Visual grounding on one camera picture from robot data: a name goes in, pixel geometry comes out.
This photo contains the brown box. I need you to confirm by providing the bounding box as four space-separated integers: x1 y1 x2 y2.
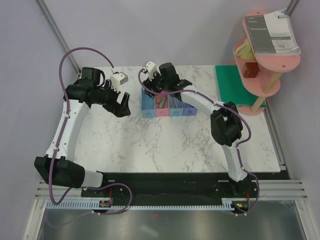
242 62 260 78

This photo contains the setup guide booklet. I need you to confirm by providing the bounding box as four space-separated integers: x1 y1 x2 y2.
244 15 276 55

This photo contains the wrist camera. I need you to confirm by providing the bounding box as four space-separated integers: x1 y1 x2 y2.
110 72 129 93
142 61 159 81

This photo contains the light blue bin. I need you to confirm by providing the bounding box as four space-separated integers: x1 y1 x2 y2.
140 88 156 119

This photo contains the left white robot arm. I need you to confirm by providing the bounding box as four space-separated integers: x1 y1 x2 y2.
34 67 131 197

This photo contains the aluminium rail frame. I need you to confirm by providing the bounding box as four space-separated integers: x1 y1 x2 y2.
23 178 309 240

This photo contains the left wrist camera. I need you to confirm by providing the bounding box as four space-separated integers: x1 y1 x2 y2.
110 72 129 93

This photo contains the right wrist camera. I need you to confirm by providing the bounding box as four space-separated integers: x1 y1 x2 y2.
142 61 159 81

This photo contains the purple bin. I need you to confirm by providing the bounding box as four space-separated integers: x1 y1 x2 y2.
182 102 198 117

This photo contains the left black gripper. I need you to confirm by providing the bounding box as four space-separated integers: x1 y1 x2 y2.
92 80 131 118

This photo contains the pink bin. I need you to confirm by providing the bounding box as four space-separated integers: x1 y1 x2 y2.
155 95 170 117

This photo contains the pink tiered shelf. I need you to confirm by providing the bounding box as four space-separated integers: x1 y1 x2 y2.
232 20 301 116

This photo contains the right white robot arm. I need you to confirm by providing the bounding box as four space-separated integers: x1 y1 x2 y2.
138 61 252 197

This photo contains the spiral notebook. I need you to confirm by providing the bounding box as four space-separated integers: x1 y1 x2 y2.
263 8 301 56

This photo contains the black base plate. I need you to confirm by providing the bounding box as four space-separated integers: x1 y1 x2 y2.
51 171 261 207

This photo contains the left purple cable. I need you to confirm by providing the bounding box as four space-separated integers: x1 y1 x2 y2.
46 46 133 228

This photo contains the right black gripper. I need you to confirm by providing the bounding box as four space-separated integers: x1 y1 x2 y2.
141 69 169 99

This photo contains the medium blue bin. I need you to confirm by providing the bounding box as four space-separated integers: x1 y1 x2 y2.
168 95 184 117

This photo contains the green cutting mat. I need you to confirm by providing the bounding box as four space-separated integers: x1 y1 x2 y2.
214 65 258 106

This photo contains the pink highlighter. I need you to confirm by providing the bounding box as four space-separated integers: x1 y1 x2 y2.
173 98 181 109

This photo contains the green highlighter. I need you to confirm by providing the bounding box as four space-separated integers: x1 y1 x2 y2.
170 97 176 109
159 97 166 109

